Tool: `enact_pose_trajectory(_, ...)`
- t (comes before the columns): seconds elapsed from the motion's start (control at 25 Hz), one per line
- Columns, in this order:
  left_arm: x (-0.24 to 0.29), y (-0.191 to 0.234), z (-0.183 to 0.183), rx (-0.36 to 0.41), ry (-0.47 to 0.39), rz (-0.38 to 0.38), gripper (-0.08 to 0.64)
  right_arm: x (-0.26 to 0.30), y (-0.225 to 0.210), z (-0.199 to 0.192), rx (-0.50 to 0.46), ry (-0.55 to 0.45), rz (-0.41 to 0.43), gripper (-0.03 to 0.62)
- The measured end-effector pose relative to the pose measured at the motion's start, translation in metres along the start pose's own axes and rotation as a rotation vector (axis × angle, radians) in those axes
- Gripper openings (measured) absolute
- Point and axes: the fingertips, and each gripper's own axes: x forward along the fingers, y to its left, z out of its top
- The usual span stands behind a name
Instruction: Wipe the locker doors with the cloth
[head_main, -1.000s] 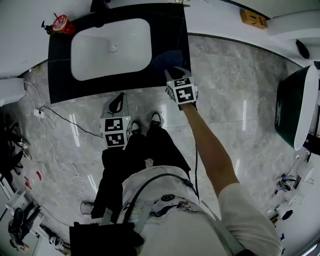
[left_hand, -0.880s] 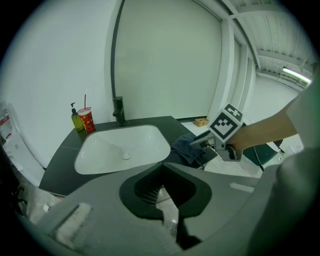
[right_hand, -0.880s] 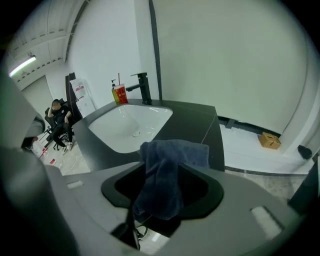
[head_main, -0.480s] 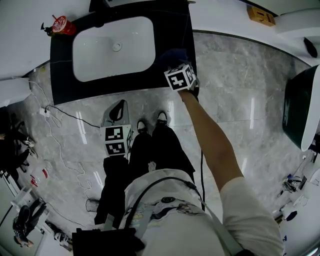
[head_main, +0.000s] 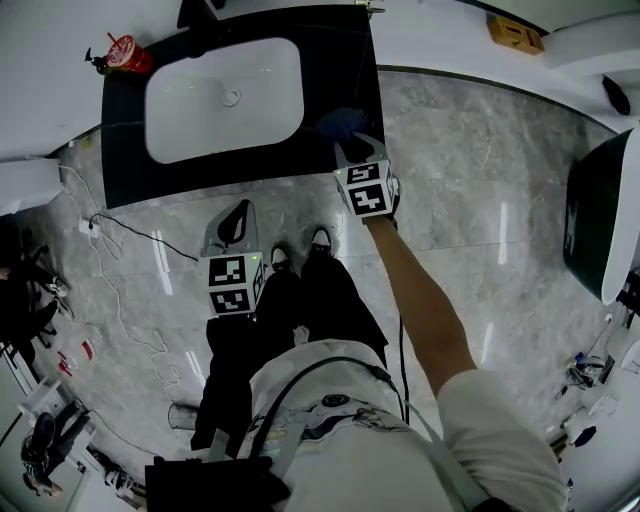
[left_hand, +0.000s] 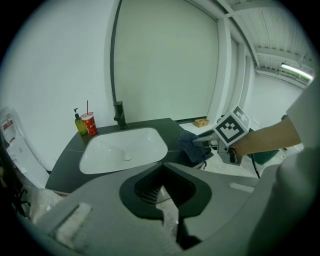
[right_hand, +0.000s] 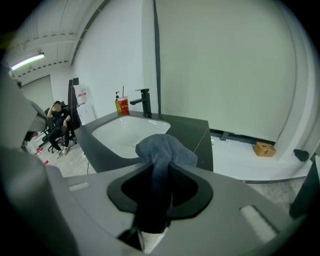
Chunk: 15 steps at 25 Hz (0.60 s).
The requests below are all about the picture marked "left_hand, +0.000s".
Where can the red paper cup with straw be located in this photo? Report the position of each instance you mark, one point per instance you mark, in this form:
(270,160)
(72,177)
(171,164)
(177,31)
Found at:
(90,125)

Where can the person's white shirt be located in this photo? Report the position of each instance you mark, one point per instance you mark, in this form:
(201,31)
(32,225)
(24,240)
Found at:
(307,110)

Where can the dark stone vanity top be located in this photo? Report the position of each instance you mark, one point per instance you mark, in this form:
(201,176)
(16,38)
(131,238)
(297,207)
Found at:
(65,160)

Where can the white sink basin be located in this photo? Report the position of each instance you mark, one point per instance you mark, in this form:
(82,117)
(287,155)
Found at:
(120,150)

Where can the blue wiping cloth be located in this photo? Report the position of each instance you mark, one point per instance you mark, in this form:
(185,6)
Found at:
(190,147)

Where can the green soap pump bottle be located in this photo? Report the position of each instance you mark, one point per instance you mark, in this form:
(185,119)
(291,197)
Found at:
(80,125)

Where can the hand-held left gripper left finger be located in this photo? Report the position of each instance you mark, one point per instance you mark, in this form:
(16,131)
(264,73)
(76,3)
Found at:
(105,212)

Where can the dark green bin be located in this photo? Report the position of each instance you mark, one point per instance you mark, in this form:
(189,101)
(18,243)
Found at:
(265,156)

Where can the person's right forearm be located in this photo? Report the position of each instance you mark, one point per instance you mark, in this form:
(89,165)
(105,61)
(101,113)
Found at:
(267,137)

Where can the black faucet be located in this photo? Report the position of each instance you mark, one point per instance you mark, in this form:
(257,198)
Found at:
(120,115)

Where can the narrow white roller blind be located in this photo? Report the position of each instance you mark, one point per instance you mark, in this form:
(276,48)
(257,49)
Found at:
(234,75)

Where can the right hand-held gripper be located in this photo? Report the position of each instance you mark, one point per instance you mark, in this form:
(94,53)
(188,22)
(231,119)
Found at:
(230,127)

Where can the long ceiling light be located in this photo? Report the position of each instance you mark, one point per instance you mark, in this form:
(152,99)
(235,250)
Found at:
(297,70)

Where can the small wooden box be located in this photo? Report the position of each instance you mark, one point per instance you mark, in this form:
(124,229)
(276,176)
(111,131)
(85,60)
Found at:
(202,123)

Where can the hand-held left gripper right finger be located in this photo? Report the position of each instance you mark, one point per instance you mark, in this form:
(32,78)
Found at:
(220,197)

